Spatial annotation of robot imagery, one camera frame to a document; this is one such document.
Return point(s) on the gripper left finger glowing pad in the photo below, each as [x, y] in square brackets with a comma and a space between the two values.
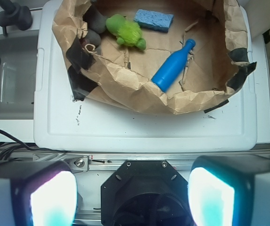
[37, 193]

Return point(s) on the grey plush toy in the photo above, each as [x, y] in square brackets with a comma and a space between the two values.
[96, 24]

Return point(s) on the blue sponge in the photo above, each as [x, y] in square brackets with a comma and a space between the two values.
[153, 20]

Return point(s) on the blue plastic bottle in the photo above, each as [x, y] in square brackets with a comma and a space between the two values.
[172, 67]

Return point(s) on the black clamp mount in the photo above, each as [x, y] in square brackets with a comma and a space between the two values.
[13, 14]

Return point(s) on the aluminium frame rail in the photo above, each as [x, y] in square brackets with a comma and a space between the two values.
[112, 161]

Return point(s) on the brown paper bag liner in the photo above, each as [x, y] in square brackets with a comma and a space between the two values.
[217, 67]

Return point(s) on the clear plastic container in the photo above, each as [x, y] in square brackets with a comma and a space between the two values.
[17, 76]

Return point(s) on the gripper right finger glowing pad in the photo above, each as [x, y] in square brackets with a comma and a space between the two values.
[230, 190]

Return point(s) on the white plastic bin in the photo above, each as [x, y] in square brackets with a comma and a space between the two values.
[92, 126]

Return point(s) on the black octagonal mount plate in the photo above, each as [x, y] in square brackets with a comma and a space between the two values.
[145, 193]

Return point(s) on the green plush turtle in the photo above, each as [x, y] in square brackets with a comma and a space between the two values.
[127, 32]

